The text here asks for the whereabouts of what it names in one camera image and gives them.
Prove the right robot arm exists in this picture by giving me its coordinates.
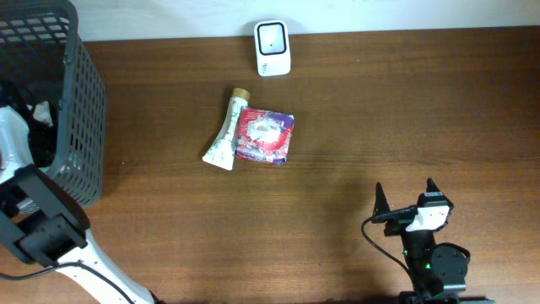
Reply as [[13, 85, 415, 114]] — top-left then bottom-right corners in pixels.
[[361, 178, 491, 304]]

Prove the grey plastic mesh basket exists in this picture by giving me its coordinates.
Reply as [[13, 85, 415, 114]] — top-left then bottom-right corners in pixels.
[[1, 1, 107, 207]]

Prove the white barcode scanner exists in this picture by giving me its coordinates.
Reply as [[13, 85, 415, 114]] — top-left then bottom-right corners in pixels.
[[253, 20, 291, 77]]

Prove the white tube with cork cap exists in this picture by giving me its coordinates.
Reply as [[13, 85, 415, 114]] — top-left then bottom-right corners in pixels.
[[202, 88, 251, 171]]

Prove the red purple tissue pack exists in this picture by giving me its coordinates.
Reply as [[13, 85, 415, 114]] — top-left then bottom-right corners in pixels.
[[235, 107, 294, 165]]

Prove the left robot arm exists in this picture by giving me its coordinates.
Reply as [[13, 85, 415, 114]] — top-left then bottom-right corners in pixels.
[[1, 80, 159, 304]]

